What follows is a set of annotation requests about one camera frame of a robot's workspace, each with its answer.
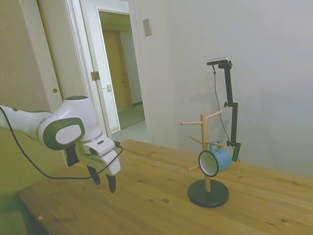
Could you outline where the white open door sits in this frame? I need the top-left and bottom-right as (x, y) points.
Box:
(80, 6), (121, 135)

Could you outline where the brown wooden hallway door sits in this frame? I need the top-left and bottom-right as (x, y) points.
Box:
(102, 29), (134, 113)

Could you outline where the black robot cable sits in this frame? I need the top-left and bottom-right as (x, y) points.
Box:
(0, 105), (124, 181)

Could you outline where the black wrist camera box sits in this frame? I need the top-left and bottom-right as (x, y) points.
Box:
(64, 145), (80, 167)

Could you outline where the grey exterior camera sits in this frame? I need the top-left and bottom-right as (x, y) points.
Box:
(206, 56), (231, 67)

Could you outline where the black camera stand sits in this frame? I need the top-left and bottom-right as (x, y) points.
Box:
(217, 61), (242, 163)

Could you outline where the wooden mug tree black base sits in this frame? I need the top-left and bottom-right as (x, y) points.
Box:
(180, 109), (230, 209)

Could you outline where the beige wall switch plate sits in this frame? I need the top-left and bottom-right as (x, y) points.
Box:
(142, 18), (152, 38)

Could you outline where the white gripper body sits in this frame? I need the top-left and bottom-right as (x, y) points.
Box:
(75, 136), (122, 177)

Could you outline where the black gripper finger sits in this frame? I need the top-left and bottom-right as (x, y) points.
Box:
(105, 173), (117, 194)
(86, 165), (101, 186)

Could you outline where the blue enamel mug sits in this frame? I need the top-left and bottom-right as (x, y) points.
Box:
(198, 141), (232, 178)

